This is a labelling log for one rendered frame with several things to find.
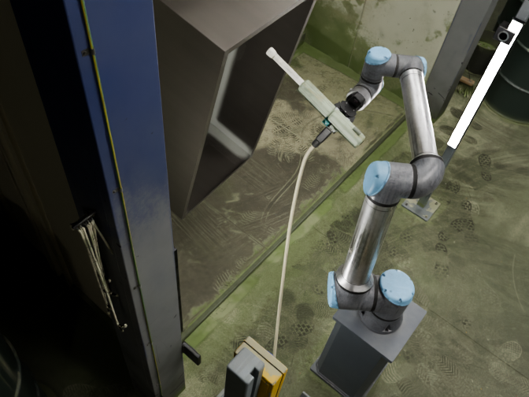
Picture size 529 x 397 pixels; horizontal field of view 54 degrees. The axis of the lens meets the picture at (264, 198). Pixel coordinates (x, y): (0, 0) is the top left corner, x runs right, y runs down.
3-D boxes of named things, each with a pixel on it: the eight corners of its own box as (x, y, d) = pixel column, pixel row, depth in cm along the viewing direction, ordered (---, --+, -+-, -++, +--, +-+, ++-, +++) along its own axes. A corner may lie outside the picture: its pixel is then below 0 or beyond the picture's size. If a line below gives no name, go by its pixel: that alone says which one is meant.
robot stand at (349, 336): (387, 364, 282) (427, 311, 232) (356, 408, 266) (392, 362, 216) (341, 328, 292) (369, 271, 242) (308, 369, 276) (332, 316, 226)
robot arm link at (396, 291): (406, 321, 217) (420, 302, 203) (366, 318, 216) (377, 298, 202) (402, 289, 226) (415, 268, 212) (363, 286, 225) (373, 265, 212)
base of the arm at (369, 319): (409, 312, 231) (416, 302, 223) (387, 343, 221) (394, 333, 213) (373, 287, 237) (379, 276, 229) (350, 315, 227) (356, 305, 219)
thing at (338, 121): (338, 162, 210) (369, 135, 191) (332, 169, 208) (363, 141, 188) (254, 77, 211) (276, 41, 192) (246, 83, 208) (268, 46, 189)
